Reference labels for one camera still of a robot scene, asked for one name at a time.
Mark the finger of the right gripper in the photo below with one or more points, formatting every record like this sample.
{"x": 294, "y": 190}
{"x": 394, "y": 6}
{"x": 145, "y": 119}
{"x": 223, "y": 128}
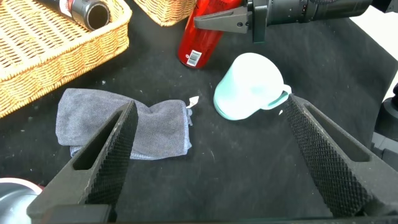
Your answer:
{"x": 224, "y": 21}

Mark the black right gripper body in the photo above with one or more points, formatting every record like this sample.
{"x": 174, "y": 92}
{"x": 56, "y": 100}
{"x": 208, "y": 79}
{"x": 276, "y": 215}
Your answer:
{"x": 304, "y": 9}

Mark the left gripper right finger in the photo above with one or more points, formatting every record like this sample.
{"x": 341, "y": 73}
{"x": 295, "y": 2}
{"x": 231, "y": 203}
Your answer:
{"x": 332, "y": 161}

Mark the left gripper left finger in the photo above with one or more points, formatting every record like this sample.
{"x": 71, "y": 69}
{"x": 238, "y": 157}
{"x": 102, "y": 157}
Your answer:
{"x": 102, "y": 168}

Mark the red soda can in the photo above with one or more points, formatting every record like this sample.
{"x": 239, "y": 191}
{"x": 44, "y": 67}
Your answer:
{"x": 199, "y": 40}

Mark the grey towel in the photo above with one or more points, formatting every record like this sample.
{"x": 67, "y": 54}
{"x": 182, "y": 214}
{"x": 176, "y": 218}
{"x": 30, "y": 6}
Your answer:
{"x": 155, "y": 130}

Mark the light blue mug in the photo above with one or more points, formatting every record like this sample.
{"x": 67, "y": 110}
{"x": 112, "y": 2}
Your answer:
{"x": 248, "y": 87}

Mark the pink saucepan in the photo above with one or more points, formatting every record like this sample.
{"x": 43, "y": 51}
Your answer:
{"x": 15, "y": 199}

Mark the black tablecloth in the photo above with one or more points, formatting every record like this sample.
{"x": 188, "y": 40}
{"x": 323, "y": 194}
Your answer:
{"x": 233, "y": 171}

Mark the black cosmetic tube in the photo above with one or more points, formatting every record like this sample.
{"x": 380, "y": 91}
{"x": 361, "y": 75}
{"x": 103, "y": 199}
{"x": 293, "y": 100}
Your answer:
{"x": 84, "y": 12}

